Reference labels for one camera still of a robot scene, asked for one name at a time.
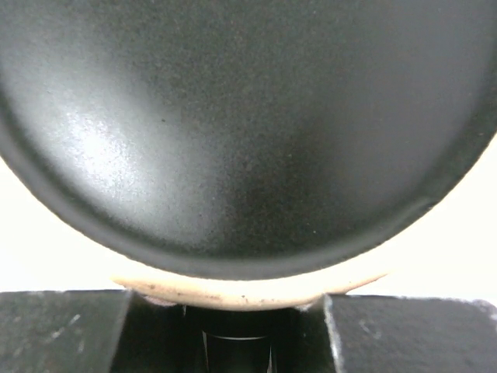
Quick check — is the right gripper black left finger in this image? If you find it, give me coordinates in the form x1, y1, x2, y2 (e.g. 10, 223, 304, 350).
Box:
1, 290, 132, 373

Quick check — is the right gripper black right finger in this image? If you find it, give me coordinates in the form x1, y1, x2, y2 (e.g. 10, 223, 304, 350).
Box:
324, 296, 496, 372

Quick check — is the black mug with orange print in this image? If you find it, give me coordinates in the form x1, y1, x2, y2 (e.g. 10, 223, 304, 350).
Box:
1, 1, 496, 281

